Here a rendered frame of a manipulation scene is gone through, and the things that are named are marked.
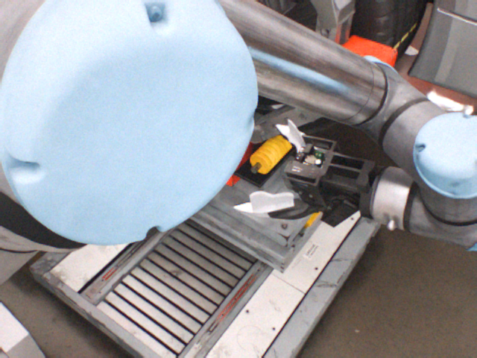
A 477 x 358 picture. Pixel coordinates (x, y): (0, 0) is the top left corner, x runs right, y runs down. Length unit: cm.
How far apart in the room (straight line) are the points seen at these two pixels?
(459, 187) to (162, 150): 35
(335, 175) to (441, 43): 49
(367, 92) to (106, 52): 38
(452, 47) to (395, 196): 51
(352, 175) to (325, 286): 90
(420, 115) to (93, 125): 41
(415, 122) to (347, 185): 14
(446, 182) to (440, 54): 60
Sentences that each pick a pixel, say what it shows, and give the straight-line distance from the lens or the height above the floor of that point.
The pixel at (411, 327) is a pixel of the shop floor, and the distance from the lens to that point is 160.
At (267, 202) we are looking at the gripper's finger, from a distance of 70.
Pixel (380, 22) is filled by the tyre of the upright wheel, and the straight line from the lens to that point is 94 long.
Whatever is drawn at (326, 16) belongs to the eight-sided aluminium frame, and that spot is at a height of 95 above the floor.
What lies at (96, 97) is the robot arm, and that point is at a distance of 19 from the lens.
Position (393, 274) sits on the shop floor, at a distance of 168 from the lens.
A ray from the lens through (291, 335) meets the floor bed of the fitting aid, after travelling 142.
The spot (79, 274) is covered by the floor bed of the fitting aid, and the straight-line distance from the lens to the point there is 159.
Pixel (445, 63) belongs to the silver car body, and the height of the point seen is 80.
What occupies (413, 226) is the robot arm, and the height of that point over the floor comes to 89.
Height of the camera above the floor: 136
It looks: 46 degrees down
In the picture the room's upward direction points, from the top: straight up
